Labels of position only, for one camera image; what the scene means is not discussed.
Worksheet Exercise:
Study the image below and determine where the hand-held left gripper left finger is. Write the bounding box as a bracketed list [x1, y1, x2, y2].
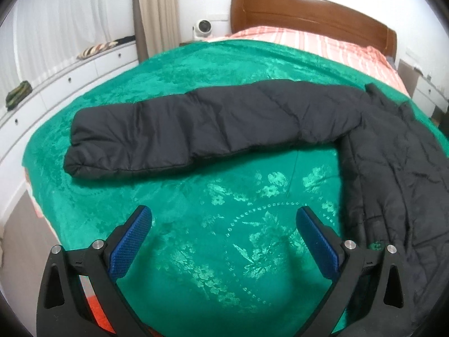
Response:
[36, 205, 153, 337]

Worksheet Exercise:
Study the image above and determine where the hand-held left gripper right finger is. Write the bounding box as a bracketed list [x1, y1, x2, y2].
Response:
[295, 206, 413, 337]

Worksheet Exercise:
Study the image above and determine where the black padded coat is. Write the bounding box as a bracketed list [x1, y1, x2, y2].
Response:
[63, 79, 449, 327]

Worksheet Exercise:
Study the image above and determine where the green floral blanket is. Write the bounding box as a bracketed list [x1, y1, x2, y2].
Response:
[21, 40, 446, 337]

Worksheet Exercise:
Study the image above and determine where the white drawer cabinet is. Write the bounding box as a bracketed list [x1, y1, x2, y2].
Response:
[0, 40, 141, 197]

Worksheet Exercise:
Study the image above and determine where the camouflage cloth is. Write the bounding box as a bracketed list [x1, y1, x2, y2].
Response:
[4, 81, 33, 108]

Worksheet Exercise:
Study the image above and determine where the white nightstand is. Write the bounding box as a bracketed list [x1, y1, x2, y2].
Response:
[398, 58, 449, 116]

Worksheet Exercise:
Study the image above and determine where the small white fan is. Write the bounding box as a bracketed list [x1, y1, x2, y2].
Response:
[192, 19, 212, 41]

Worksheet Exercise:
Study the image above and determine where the beige curtain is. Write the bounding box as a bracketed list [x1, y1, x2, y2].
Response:
[131, 0, 181, 64]

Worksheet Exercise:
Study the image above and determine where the brown wooden headboard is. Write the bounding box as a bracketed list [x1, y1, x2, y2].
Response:
[230, 0, 398, 67]

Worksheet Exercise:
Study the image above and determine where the white sheer curtain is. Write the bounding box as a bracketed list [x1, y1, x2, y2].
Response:
[0, 0, 136, 109]

